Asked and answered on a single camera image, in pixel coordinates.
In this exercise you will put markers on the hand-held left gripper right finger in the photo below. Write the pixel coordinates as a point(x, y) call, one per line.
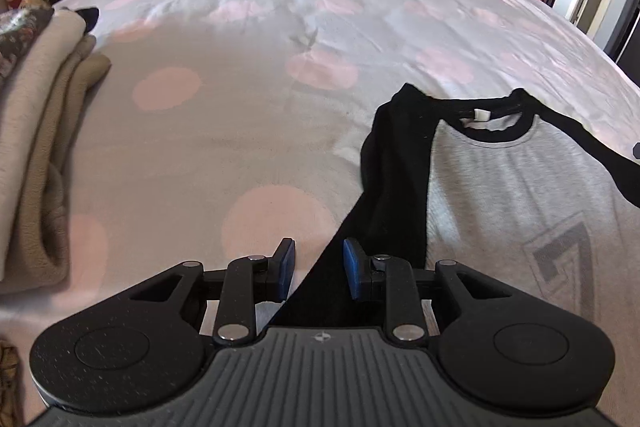
point(352, 269)

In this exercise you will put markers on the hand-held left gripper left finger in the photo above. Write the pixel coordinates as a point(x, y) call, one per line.
point(285, 267)

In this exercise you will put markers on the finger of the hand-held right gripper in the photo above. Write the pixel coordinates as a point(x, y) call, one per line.
point(636, 151)

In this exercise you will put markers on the grey black-sleeved shirt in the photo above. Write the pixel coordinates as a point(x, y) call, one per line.
point(500, 187)

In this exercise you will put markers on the bed with pink dotted sheet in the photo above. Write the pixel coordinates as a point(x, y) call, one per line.
point(225, 107)

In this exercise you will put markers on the tan knit folded cloth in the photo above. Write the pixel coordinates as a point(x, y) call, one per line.
point(45, 217)

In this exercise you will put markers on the brown patterned cloth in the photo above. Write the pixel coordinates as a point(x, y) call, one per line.
point(7, 372)

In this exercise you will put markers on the small black cloth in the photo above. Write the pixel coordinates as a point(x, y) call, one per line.
point(87, 18)

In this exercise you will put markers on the dark floral folded cloth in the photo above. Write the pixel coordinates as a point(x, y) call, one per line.
point(20, 32)

